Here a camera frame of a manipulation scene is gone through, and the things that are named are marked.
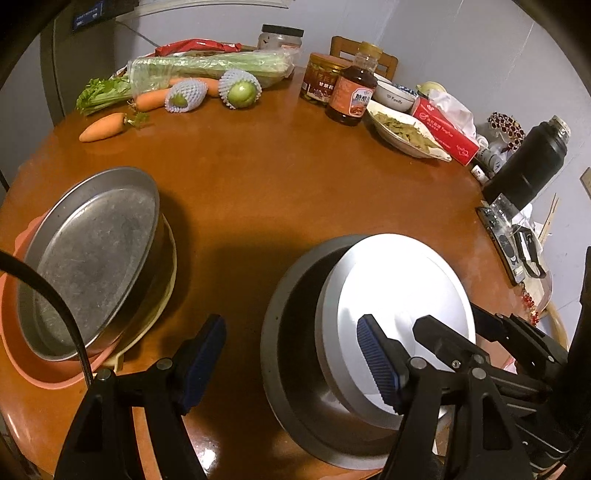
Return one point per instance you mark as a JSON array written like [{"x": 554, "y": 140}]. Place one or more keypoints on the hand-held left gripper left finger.
[{"x": 203, "y": 364}]

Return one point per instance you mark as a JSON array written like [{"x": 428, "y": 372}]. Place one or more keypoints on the grey refrigerator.
[{"x": 60, "y": 55}]

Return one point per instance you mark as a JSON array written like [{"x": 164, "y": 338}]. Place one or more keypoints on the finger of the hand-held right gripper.
[
  {"x": 487, "y": 323},
  {"x": 585, "y": 300}
]

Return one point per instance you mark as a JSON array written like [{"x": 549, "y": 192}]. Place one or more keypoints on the red tissue box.
[{"x": 445, "y": 129}]

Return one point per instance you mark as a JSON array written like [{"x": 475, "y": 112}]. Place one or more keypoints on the shallow metal plate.
[{"x": 92, "y": 258}]

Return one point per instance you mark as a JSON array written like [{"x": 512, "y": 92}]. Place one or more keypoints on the blue box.
[{"x": 101, "y": 14}]

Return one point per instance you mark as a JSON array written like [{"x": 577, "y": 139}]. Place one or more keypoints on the flat black device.
[{"x": 503, "y": 249}]

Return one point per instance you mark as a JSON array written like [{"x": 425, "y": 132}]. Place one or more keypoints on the white plate of green vegetables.
[{"x": 406, "y": 134}]

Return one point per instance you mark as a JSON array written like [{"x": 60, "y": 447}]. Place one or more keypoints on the wooden chopsticks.
[{"x": 549, "y": 217}]

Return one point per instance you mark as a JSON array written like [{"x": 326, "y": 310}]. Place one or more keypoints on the bagged celery bunch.
[{"x": 207, "y": 64}]

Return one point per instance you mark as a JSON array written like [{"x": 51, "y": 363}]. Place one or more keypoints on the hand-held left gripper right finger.
[{"x": 378, "y": 360}]

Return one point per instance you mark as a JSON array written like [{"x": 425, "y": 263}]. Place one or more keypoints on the chili sauce jar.
[{"x": 321, "y": 78}]

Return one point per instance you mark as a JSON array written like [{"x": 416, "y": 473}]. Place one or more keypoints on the red instant noodle bowl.
[{"x": 406, "y": 277}]

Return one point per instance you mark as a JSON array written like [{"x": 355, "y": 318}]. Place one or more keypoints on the black thermos flask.
[{"x": 526, "y": 161}]

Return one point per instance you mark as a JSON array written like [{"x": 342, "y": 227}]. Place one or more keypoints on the small white bottle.
[{"x": 480, "y": 174}]

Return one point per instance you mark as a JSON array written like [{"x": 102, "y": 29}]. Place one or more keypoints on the white ceramic bowl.
[{"x": 395, "y": 97}]

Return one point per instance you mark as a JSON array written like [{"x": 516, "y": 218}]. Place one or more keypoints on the red and white beaded ornament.
[{"x": 505, "y": 129}]

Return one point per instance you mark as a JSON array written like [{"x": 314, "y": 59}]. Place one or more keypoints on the wooden chair back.
[{"x": 341, "y": 46}]

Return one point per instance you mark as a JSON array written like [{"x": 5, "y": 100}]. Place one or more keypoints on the red snack packet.
[{"x": 198, "y": 46}]

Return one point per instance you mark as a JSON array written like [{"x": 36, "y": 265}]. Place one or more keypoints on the brown sauce bottle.
[{"x": 353, "y": 97}]

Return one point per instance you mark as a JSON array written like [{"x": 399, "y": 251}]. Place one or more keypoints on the pale yellow round lid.
[{"x": 430, "y": 88}]

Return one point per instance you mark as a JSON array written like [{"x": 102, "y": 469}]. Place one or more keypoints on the green fruit in foam net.
[
  {"x": 241, "y": 91},
  {"x": 184, "y": 94}
]

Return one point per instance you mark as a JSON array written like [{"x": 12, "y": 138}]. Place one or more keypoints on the pink bear-shaped plate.
[{"x": 46, "y": 369}]

